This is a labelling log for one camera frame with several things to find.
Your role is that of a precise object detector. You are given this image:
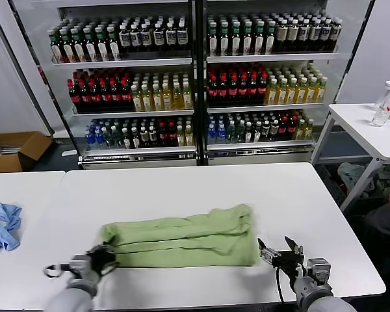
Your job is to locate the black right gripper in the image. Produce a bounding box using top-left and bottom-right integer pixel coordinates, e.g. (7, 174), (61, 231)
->
(257, 236), (305, 279)

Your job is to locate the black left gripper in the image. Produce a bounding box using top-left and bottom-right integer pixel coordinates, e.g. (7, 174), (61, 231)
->
(86, 244), (120, 276)

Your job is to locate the light green t-shirt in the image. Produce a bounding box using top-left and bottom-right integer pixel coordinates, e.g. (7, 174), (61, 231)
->
(99, 203), (261, 269)

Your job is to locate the person in dark clothes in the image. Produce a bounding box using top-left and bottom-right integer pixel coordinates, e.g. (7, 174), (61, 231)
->
(365, 164), (390, 257)

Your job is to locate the white beverage display cabinet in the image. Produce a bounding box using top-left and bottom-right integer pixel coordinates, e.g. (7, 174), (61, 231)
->
(8, 0), (202, 170)
(195, 0), (377, 166)

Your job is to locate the pale grey cloth pile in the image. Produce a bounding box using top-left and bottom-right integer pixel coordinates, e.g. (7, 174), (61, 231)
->
(336, 161), (375, 199)

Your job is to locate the white cabinet shelf board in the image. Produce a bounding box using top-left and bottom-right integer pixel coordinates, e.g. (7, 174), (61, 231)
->
(71, 109), (195, 116)
(206, 102), (325, 114)
(206, 139), (313, 151)
(52, 58), (193, 67)
(206, 52), (339, 64)
(83, 145), (196, 155)

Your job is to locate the crumpled light blue cloth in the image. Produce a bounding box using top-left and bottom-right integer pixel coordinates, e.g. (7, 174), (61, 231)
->
(0, 201), (23, 256)

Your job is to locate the grey green cloth pile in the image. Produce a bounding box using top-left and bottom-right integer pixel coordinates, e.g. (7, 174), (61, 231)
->
(376, 165), (390, 198)

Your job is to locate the small red cap cola bottle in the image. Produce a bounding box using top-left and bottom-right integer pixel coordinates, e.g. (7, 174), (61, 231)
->
(279, 116), (289, 141)
(287, 116), (298, 141)
(157, 123), (168, 147)
(166, 123), (177, 147)

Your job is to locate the open cardboard box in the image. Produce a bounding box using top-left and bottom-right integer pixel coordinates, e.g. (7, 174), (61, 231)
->
(0, 130), (54, 172)

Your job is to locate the white side table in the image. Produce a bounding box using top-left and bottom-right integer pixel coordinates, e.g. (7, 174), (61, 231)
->
(310, 102), (390, 213)

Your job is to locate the grey sheet stack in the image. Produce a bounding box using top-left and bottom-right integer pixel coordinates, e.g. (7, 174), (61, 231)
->
(0, 142), (23, 158)

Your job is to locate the yellow tea bottle white cap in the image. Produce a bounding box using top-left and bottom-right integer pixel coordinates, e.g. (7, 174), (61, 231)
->
(306, 77), (317, 104)
(316, 76), (328, 103)
(152, 83), (164, 111)
(267, 79), (279, 105)
(287, 78), (298, 105)
(131, 84), (143, 112)
(172, 82), (183, 111)
(142, 84), (153, 112)
(296, 77), (307, 104)
(162, 83), (174, 111)
(182, 81), (193, 110)
(278, 79), (288, 105)

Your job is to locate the clear bottle red label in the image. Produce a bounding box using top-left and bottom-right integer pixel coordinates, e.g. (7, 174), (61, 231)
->
(370, 88), (390, 127)

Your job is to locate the black framed glass door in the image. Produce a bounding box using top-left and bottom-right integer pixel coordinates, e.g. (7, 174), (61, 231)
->
(0, 0), (83, 163)
(310, 0), (390, 161)

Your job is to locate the green cap white label bottle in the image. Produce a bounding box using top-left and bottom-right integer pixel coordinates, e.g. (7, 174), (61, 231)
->
(253, 21), (265, 55)
(108, 26), (122, 61)
(49, 31), (64, 62)
(84, 28), (98, 62)
(207, 24), (220, 56)
(241, 22), (254, 55)
(230, 23), (242, 56)
(96, 27), (110, 62)
(61, 30), (75, 62)
(218, 23), (231, 56)
(264, 21), (276, 55)
(73, 29), (86, 62)

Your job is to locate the dark bottle beige label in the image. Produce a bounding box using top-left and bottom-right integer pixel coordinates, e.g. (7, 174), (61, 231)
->
(275, 20), (288, 52)
(287, 19), (299, 52)

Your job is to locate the dark bottle blue white label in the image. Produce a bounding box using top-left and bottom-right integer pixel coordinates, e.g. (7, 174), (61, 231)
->
(152, 23), (165, 52)
(164, 22), (177, 51)
(298, 19), (310, 52)
(320, 19), (332, 52)
(140, 23), (153, 53)
(129, 24), (142, 53)
(309, 19), (321, 52)
(119, 25), (131, 54)
(176, 21), (189, 51)
(330, 18), (343, 51)

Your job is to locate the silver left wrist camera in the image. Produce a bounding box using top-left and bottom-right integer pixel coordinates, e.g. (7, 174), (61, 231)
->
(68, 255), (89, 280)

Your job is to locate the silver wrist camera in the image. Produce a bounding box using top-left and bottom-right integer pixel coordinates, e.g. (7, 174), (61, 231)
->
(68, 255), (89, 280)
(307, 257), (332, 289)

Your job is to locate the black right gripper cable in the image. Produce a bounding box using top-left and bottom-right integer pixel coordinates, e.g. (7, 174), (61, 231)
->
(274, 265), (289, 305)

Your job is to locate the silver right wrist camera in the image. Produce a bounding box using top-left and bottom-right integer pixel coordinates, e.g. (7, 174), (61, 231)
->
(307, 257), (332, 289)

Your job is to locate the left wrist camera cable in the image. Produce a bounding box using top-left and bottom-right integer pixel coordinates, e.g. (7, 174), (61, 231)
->
(44, 262), (71, 279)

